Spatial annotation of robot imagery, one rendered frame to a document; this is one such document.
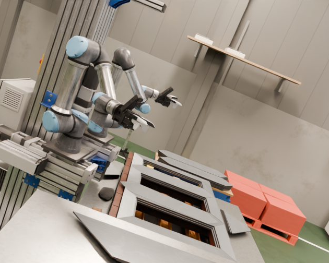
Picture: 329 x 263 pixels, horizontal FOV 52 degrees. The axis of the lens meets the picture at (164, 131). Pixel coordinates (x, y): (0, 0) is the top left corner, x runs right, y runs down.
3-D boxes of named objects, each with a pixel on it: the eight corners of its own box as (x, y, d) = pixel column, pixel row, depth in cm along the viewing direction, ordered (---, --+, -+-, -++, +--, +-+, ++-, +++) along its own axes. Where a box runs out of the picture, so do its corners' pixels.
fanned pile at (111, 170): (122, 167, 306) (124, 163, 305) (116, 184, 268) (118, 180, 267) (109, 162, 305) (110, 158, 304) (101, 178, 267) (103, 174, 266)
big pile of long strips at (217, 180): (225, 179, 359) (227, 174, 358) (233, 195, 321) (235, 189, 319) (155, 152, 352) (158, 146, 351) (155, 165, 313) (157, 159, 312)
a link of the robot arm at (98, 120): (108, 133, 177) (116, 115, 174) (93, 133, 167) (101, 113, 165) (98, 127, 180) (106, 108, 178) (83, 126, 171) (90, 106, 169)
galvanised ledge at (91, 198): (123, 166, 317) (124, 164, 316) (96, 245, 190) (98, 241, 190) (103, 159, 315) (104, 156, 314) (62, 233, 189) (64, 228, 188)
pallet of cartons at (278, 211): (210, 210, 475) (223, 183, 465) (212, 189, 562) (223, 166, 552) (295, 250, 463) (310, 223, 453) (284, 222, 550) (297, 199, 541)
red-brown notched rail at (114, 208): (131, 158, 311) (133, 153, 309) (98, 272, 153) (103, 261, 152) (127, 157, 310) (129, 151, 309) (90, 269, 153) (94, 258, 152)
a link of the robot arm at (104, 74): (97, 50, 197) (115, 131, 189) (84, 46, 188) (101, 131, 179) (112, 42, 191) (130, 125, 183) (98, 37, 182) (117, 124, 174)
